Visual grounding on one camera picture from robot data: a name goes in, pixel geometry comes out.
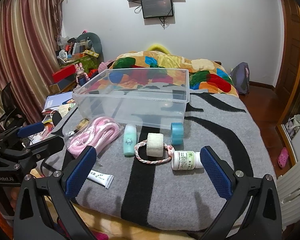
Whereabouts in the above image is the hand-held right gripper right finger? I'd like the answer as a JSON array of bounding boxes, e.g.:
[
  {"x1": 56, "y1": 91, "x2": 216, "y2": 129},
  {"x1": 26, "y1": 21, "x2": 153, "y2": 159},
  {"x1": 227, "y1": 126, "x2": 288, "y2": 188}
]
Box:
[{"x1": 199, "y1": 145, "x2": 283, "y2": 240}]

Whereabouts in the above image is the small brown packet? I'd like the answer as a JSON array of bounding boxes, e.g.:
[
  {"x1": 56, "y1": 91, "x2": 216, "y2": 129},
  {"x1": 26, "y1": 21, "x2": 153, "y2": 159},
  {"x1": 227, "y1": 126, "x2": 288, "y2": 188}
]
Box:
[{"x1": 75, "y1": 119, "x2": 90, "y2": 133}]

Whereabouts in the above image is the white medicine bottle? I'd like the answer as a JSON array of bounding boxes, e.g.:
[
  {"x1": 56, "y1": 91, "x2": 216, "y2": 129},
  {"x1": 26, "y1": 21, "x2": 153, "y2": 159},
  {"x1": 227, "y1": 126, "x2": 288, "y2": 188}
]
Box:
[{"x1": 172, "y1": 151, "x2": 203, "y2": 171}]

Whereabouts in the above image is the grey black striped blanket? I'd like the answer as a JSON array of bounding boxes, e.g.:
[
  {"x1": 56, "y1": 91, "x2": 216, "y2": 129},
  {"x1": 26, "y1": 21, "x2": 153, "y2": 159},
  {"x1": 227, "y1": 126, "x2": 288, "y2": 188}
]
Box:
[{"x1": 36, "y1": 85, "x2": 275, "y2": 232}]

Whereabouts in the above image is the white ribbed panel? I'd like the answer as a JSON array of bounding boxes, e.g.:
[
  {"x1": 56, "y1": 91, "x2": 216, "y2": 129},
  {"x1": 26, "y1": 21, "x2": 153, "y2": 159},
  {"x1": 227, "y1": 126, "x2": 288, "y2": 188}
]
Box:
[{"x1": 276, "y1": 155, "x2": 300, "y2": 240}]

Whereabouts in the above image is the beige bandage roll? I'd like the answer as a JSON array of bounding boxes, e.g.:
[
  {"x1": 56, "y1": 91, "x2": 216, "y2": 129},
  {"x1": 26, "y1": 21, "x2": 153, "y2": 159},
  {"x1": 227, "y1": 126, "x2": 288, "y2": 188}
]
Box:
[{"x1": 146, "y1": 133, "x2": 164, "y2": 158}]

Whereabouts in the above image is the wooden door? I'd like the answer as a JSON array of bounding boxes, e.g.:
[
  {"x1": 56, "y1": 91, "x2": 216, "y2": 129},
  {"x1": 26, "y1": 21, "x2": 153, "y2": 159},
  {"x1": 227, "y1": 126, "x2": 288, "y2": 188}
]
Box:
[{"x1": 275, "y1": 0, "x2": 300, "y2": 110}]

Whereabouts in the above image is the green gift box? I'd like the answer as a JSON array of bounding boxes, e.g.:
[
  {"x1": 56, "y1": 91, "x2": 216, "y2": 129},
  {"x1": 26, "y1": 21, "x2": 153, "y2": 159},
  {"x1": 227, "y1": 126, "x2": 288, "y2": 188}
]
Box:
[{"x1": 74, "y1": 52, "x2": 100, "y2": 73}]

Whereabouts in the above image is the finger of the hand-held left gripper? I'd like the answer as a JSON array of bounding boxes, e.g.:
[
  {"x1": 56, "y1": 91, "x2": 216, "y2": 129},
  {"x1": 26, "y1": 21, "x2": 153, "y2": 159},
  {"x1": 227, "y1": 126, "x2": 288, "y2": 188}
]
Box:
[
  {"x1": 14, "y1": 134, "x2": 65, "y2": 167},
  {"x1": 0, "y1": 121, "x2": 45, "y2": 146}
]

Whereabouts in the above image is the small green lotion bottle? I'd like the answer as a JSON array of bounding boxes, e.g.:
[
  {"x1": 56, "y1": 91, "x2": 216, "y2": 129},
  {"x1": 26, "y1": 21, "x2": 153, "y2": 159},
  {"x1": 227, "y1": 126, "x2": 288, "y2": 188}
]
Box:
[{"x1": 123, "y1": 124, "x2": 138, "y2": 157}]

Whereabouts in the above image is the grey purple backpack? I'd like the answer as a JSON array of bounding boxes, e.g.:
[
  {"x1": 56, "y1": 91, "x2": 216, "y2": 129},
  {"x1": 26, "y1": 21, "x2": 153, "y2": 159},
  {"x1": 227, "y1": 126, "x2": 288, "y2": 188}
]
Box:
[{"x1": 229, "y1": 62, "x2": 250, "y2": 95}]

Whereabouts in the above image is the pink plush toy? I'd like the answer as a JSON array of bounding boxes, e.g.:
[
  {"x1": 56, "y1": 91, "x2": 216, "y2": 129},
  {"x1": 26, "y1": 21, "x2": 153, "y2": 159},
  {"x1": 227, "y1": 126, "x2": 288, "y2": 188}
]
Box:
[{"x1": 98, "y1": 60, "x2": 114, "y2": 74}]

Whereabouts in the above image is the red box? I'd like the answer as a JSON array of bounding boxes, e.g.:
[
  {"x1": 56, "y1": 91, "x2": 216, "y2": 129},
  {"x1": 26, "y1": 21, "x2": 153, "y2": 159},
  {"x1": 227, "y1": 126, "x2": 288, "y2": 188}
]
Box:
[{"x1": 52, "y1": 64, "x2": 77, "y2": 83}]

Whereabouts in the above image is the colourful patterned quilt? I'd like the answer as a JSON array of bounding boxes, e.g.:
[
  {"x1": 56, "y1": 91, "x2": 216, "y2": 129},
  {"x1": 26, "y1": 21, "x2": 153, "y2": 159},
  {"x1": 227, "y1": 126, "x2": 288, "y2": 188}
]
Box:
[{"x1": 107, "y1": 50, "x2": 239, "y2": 97}]

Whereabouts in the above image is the pink white braided cord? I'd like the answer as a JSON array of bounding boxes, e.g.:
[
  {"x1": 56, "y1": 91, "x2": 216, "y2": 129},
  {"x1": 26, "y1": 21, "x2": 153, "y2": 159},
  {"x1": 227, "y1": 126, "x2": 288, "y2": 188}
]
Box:
[{"x1": 134, "y1": 141, "x2": 175, "y2": 165}]

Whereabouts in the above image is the grey plush cushion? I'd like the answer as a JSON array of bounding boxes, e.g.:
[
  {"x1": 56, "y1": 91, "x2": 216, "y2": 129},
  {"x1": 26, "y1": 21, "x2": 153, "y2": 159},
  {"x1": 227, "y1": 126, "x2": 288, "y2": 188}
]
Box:
[{"x1": 75, "y1": 32, "x2": 103, "y2": 58}]

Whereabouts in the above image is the white handbag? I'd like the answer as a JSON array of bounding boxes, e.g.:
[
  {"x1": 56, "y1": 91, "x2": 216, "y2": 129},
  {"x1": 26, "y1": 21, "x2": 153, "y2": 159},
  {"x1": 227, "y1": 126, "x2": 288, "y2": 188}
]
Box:
[{"x1": 285, "y1": 114, "x2": 300, "y2": 135}]

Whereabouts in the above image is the pink rope in plastic bag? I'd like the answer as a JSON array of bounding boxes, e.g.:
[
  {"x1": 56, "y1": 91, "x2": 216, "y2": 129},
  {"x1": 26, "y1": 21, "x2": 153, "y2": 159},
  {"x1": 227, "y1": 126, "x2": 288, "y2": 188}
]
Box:
[{"x1": 65, "y1": 116, "x2": 122, "y2": 159}]

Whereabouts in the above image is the black office chair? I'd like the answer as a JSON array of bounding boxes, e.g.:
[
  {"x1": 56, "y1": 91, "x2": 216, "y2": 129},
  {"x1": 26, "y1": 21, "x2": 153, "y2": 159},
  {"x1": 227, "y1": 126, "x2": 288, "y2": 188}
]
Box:
[{"x1": 0, "y1": 81, "x2": 28, "y2": 133}]

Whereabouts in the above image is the bottle with pink bunny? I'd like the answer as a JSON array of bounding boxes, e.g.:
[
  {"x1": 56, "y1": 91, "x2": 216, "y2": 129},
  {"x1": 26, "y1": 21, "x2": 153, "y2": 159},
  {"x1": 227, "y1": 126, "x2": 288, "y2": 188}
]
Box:
[{"x1": 75, "y1": 62, "x2": 88, "y2": 85}]

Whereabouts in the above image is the small black wall screen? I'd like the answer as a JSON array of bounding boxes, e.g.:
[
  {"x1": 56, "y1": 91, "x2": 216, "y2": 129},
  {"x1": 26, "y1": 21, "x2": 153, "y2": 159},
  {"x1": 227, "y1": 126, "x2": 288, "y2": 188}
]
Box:
[{"x1": 141, "y1": 0, "x2": 175, "y2": 19}]

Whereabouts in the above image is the light blue tape roll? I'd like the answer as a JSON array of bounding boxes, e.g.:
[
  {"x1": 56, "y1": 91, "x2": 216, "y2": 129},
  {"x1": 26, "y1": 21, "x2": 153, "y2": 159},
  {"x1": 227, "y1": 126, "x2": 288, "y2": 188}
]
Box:
[{"x1": 170, "y1": 122, "x2": 184, "y2": 145}]

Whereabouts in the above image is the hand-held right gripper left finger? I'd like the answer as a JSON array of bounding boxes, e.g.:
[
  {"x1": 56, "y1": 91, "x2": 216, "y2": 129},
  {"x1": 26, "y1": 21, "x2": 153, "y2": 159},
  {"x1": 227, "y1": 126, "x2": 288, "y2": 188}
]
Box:
[{"x1": 13, "y1": 145, "x2": 98, "y2": 240}]

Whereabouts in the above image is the clear plastic storage bin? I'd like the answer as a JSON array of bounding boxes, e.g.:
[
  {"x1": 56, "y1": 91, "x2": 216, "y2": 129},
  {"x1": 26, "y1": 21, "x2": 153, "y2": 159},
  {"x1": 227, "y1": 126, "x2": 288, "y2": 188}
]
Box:
[{"x1": 72, "y1": 68, "x2": 190, "y2": 130}]

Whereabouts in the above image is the yellow pillow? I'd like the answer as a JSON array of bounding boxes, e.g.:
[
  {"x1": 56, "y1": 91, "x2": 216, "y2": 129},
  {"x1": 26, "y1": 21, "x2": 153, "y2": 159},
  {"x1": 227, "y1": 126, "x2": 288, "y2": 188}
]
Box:
[{"x1": 147, "y1": 44, "x2": 172, "y2": 55}]

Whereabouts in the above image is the white cream tube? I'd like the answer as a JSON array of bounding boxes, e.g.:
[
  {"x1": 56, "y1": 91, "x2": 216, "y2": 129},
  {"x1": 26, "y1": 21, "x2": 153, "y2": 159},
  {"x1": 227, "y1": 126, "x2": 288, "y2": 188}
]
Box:
[{"x1": 86, "y1": 169, "x2": 115, "y2": 189}]

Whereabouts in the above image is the blue folder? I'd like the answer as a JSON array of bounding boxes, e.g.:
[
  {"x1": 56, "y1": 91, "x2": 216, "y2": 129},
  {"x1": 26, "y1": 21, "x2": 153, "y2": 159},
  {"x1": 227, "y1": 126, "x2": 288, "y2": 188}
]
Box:
[{"x1": 44, "y1": 92, "x2": 74, "y2": 110}]

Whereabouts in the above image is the striped pink beige curtain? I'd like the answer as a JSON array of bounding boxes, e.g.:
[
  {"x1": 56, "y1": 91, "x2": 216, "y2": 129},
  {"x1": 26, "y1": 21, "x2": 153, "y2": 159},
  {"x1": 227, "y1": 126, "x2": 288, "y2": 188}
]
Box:
[{"x1": 0, "y1": 0, "x2": 65, "y2": 128}]

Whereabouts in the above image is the pink clog shoe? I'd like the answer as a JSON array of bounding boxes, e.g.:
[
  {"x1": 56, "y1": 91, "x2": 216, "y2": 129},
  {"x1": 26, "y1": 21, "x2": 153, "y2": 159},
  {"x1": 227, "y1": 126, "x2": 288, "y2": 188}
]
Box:
[{"x1": 277, "y1": 147, "x2": 289, "y2": 168}]

